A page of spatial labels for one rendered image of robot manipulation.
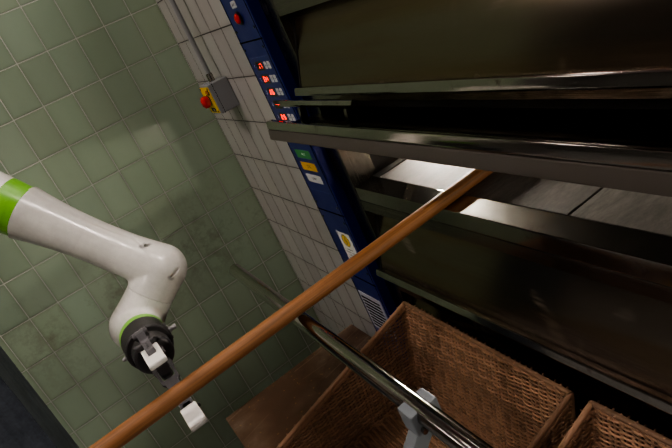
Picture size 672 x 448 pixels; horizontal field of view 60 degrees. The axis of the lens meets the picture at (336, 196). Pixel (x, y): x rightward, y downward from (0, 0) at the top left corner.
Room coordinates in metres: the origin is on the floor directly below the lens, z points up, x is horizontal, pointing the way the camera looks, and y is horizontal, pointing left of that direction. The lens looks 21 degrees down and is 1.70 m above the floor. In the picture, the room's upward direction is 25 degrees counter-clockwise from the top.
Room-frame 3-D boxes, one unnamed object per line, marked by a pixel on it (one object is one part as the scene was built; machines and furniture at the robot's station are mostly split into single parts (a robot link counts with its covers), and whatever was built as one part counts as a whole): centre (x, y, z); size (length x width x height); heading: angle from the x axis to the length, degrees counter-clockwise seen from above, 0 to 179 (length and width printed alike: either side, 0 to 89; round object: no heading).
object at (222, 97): (1.92, 0.21, 1.46); 0.10 x 0.07 x 0.10; 22
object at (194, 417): (0.85, 0.38, 1.12); 0.07 x 0.03 x 0.01; 23
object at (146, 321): (1.04, 0.46, 1.19); 0.12 x 0.06 x 0.09; 113
